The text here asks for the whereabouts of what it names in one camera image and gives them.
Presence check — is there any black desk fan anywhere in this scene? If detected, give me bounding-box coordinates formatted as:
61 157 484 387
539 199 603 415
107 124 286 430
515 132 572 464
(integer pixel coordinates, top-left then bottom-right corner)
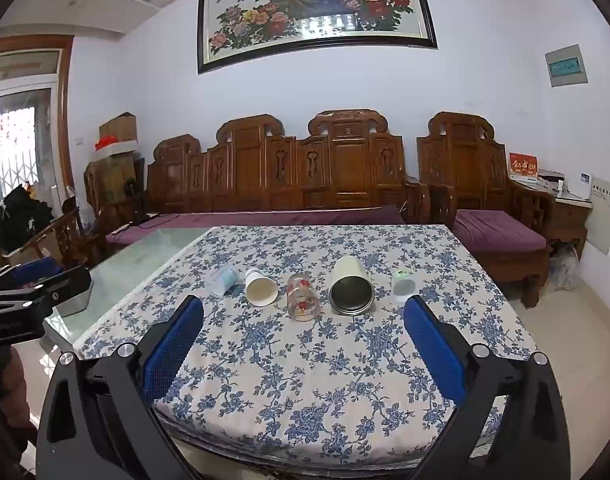
124 177 162 227

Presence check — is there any red desk calendar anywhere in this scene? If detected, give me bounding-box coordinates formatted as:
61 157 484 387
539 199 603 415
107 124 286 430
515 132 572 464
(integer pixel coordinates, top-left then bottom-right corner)
508 152 540 184

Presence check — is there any black clothes pile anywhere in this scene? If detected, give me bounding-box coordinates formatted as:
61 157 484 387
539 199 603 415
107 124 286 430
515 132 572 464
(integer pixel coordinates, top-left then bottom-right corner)
0 185 54 254

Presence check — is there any long purple sofa cushion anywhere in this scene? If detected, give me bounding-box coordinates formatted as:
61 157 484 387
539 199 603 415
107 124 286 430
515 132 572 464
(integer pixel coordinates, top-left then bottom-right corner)
106 207 406 249

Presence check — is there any wooden side table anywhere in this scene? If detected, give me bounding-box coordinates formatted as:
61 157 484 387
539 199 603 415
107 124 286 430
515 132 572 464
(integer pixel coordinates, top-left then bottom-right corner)
537 192 594 262

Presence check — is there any white paper cup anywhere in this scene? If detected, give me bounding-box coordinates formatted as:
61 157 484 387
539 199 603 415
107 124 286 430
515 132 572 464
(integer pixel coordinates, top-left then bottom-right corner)
244 268 280 307

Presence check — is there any carved wooden armchair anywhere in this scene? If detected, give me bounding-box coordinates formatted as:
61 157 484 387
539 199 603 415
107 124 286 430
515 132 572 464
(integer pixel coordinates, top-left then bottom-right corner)
417 111 556 309

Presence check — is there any blue floral tablecloth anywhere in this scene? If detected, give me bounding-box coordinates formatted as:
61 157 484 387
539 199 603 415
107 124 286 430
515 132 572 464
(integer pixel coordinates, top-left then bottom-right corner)
74 225 538 466

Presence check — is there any white plastic bag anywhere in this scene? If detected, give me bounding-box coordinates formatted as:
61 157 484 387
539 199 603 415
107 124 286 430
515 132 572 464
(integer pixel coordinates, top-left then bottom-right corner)
549 244 582 292

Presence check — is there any large brown cardboard box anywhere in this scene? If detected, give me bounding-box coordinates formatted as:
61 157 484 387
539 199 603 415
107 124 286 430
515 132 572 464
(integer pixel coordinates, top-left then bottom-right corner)
85 152 146 207

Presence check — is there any small white plastic cup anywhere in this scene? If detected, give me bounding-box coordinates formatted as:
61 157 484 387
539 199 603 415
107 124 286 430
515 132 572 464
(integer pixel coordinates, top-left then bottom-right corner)
390 269 416 304

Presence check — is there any carved wooden sofa bench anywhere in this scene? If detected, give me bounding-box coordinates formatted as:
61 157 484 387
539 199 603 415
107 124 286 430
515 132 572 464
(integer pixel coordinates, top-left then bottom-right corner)
145 108 432 226

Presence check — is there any square purple seat cushion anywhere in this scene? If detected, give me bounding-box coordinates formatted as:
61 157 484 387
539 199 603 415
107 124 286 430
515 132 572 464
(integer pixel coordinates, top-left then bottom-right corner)
452 209 548 254

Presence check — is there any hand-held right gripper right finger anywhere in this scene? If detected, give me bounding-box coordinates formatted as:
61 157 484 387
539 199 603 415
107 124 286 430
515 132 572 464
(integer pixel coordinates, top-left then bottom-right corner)
404 296 572 480

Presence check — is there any person's left forearm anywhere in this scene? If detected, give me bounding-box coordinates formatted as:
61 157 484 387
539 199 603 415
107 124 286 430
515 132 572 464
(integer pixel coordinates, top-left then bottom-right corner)
0 346 36 461

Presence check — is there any clear plastic cup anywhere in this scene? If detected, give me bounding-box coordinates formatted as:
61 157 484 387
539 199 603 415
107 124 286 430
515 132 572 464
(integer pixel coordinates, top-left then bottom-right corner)
211 263 240 298

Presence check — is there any white wall panel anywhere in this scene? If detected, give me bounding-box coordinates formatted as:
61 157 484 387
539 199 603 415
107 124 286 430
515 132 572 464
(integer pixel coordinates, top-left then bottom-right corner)
584 177 610 256

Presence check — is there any white router box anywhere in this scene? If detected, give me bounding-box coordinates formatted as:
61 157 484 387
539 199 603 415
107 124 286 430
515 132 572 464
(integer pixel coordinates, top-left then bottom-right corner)
566 172 594 201

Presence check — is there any window with metal grille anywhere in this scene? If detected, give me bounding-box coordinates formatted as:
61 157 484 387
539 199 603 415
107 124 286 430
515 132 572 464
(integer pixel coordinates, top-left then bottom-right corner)
0 89 54 211

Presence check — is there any red flower glass cup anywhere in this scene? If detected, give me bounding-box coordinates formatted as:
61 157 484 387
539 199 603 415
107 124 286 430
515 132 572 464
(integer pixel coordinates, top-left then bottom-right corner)
286 273 321 322

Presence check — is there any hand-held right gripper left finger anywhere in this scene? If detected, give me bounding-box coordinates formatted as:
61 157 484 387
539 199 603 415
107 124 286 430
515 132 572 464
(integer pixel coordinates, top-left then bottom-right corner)
37 295 204 480

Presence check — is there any cream steel-lined cup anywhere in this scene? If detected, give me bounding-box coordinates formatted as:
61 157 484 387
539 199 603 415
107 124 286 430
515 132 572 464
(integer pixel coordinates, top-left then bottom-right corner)
328 256 375 317

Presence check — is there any wooden side chair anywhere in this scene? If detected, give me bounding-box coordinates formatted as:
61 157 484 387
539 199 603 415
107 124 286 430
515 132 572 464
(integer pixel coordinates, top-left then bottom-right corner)
0 205 88 272

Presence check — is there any grey wall electrical box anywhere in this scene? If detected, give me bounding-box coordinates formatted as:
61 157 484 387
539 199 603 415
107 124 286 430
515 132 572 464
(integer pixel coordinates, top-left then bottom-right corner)
544 44 588 89

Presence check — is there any small brown cardboard box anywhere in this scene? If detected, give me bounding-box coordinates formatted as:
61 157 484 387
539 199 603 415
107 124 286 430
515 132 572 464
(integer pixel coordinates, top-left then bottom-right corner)
98 112 138 155

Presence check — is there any framed peacock flower painting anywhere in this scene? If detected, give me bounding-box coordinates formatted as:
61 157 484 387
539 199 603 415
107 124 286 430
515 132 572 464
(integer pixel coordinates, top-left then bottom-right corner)
197 0 438 75

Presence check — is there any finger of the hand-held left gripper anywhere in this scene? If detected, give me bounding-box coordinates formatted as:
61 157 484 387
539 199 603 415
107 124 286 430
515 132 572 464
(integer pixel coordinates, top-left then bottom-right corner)
5 257 66 286
0 266 93 317

